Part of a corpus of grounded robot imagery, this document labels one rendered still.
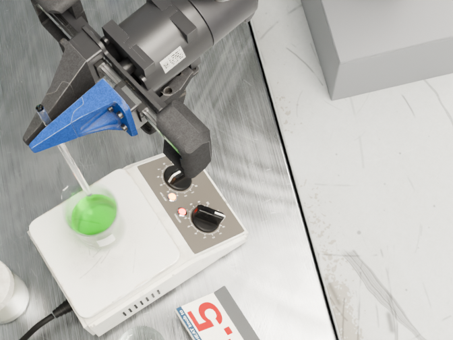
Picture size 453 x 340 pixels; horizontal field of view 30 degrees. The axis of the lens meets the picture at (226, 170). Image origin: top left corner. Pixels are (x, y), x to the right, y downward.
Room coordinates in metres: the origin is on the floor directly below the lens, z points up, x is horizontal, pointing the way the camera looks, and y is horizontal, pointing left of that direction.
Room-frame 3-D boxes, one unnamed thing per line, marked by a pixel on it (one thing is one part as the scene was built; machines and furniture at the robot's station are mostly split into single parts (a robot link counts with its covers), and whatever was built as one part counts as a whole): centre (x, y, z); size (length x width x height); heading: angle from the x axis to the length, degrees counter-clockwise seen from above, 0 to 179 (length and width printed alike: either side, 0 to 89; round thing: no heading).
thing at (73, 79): (0.27, 0.13, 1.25); 0.07 x 0.04 x 0.06; 127
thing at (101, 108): (0.24, 0.10, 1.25); 0.07 x 0.04 x 0.06; 128
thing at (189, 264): (0.24, 0.11, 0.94); 0.22 x 0.13 x 0.08; 118
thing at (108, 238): (0.24, 0.13, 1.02); 0.06 x 0.05 x 0.08; 49
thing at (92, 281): (0.23, 0.13, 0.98); 0.12 x 0.12 x 0.01; 28
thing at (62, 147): (0.24, 0.13, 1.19); 0.01 x 0.01 x 0.20
